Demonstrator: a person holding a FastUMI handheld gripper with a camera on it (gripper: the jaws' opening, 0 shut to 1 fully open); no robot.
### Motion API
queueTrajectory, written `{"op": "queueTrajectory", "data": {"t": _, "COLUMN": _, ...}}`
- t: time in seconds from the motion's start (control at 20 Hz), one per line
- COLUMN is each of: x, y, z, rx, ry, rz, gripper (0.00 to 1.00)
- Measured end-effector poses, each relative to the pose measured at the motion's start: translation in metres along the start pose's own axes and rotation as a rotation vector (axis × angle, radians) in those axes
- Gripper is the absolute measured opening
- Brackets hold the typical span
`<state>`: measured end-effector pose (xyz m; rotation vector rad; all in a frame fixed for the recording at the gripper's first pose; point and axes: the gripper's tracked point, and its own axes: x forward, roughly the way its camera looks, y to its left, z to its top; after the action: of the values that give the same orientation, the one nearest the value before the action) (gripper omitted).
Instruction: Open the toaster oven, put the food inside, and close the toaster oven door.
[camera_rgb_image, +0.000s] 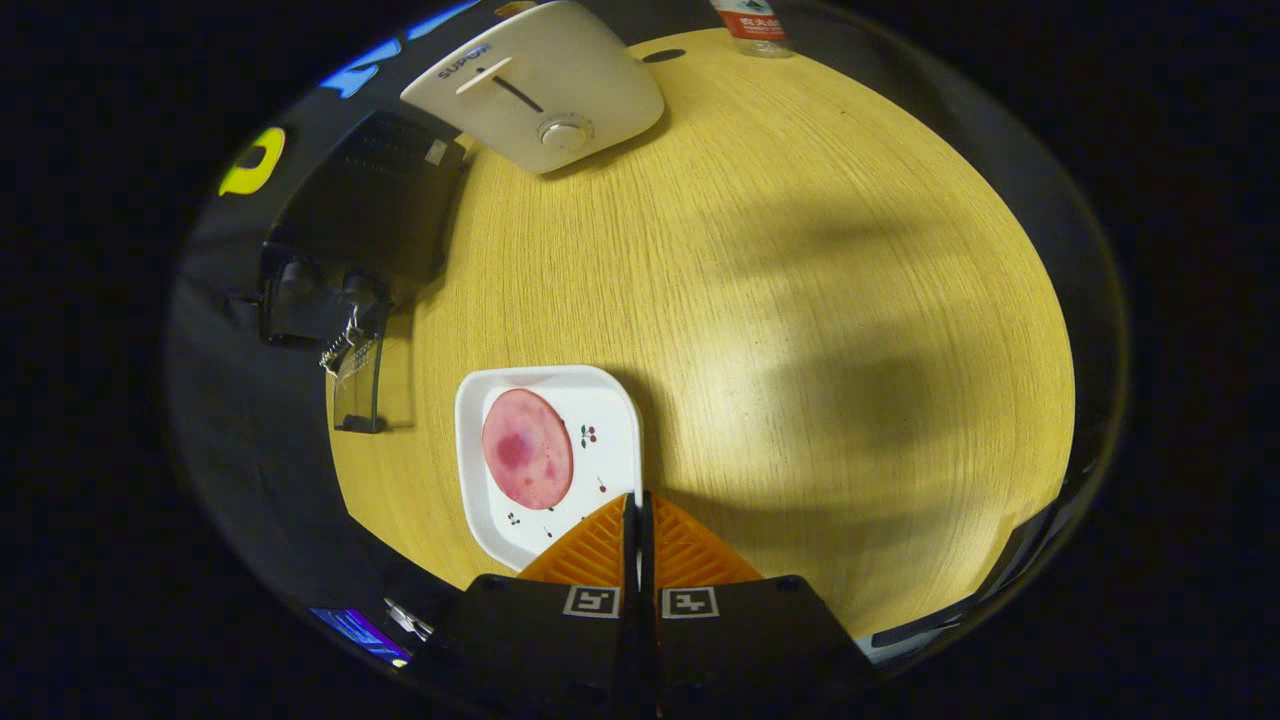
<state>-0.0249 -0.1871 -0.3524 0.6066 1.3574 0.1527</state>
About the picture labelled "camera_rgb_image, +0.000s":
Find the pink ham slice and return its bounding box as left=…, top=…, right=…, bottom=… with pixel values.
left=481, top=388, right=575, bottom=511

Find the silver metal clip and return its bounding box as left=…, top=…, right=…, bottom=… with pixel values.
left=385, top=598, right=436, bottom=641

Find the white pop-up toaster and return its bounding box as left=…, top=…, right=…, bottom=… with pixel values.
left=400, top=0, right=666, bottom=176

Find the black toaster oven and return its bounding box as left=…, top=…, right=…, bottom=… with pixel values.
left=225, top=110, right=468, bottom=433

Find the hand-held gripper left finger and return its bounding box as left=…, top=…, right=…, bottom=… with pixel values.
left=430, top=492, right=641, bottom=720

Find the red label water bottle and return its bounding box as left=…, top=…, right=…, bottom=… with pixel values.
left=710, top=0, right=796, bottom=59

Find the square white plate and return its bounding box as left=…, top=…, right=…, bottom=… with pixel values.
left=455, top=365, right=643, bottom=573

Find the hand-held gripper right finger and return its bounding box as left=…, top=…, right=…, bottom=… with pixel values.
left=640, top=490, right=881, bottom=720

